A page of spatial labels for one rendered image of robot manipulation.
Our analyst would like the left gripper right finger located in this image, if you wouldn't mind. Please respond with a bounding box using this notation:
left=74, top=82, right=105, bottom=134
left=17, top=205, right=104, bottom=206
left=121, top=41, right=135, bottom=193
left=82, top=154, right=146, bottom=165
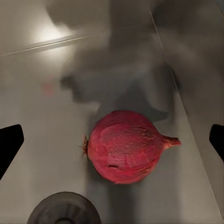
left=209, top=124, right=224, bottom=161

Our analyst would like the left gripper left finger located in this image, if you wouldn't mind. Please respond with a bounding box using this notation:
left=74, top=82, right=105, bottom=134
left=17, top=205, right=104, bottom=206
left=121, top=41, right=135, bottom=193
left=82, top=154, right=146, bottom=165
left=0, top=124, right=24, bottom=180

